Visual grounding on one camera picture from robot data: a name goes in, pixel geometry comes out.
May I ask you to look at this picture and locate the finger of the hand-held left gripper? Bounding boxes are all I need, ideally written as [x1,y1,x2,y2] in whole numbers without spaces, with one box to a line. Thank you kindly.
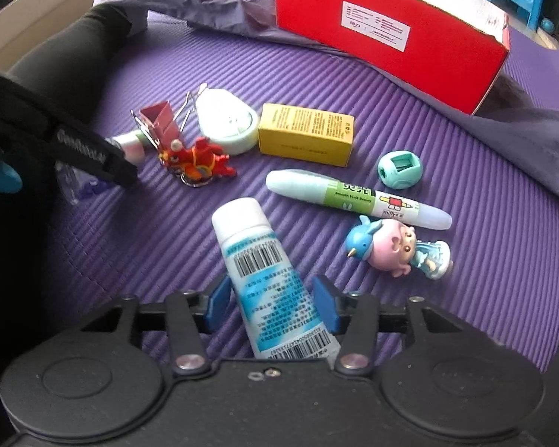
[93,137,139,188]

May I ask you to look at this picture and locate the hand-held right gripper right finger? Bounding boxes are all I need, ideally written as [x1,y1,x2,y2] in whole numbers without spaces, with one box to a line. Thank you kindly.
[312,275,457,378]

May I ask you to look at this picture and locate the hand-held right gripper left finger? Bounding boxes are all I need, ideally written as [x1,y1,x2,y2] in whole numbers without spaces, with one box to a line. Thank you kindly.
[75,277,234,378]

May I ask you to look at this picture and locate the small white green bottle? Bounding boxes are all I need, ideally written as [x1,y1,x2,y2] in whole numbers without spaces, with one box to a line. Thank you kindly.
[106,131,146,163]

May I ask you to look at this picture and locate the white blue printed tube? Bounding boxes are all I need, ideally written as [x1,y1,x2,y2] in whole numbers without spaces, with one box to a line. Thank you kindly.
[212,198,342,361]

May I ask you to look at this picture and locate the pink small container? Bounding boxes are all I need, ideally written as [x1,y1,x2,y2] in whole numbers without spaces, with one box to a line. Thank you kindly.
[130,93,201,150]

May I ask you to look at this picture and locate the yellow carton box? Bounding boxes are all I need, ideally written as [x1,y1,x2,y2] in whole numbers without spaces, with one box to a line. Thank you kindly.
[258,103,356,168]

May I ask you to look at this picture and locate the red cardboard box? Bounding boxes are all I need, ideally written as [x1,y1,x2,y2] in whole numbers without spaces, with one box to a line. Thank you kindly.
[272,0,512,116]

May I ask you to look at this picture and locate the person's left hand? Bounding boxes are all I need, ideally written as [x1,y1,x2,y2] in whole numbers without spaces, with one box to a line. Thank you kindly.
[0,157,22,195]

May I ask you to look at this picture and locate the clear bag of blue beads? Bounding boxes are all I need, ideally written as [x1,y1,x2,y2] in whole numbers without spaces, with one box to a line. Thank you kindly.
[56,162,110,205]

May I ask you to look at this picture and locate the purple ribbed mat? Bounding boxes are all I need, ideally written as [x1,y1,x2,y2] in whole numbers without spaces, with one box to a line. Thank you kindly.
[42,0,559,378]

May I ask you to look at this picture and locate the pink blue cartoon figurine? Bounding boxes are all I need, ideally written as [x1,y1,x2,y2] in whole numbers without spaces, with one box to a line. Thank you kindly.
[345,215,452,285]

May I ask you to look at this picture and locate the person's leg in black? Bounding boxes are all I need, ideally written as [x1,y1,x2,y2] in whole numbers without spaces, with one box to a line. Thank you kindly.
[7,2,147,85]

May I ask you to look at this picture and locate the pale green marker pen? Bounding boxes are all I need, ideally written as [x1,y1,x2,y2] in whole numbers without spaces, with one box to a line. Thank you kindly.
[265,169,452,232]

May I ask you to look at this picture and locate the white mint tape dispenser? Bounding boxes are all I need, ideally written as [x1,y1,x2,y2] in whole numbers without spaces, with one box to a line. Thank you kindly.
[195,83,260,155]

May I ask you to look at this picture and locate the teal pencil sharpener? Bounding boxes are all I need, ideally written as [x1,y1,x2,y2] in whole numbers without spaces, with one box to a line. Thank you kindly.
[377,149,423,190]

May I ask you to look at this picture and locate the dark purple cloth garment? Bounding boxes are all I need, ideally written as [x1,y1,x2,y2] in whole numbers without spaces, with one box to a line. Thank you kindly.
[95,0,559,208]

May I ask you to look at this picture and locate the red lobster keychain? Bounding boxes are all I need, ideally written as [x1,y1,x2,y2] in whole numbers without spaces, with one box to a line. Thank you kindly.
[157,137,237,188]

